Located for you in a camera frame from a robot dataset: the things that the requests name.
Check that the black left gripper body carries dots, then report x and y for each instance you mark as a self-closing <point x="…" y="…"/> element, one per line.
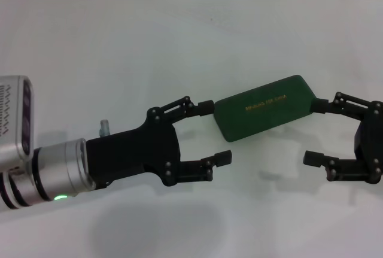
<point x="140" y="153"/>

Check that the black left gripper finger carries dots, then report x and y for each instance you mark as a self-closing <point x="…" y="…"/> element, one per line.
<point x="209" y="165"/>
<point x="191" y="109"/>

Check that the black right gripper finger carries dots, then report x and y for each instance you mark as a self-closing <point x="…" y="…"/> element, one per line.
<point x="338" y="105"/>
<point x="317" y="158"/>

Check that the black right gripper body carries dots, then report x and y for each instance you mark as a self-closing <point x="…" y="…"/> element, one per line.
<point x="369" y="141"/>

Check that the green glasses case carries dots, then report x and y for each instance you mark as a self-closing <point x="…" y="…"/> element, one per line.
<point x="263" y="111"/>

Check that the left gripper silver plug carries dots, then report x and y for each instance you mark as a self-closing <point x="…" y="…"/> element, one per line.
<point x="104" y="127"/>

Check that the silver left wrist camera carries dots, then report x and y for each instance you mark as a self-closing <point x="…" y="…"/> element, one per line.
<point x="16" y="120"/>

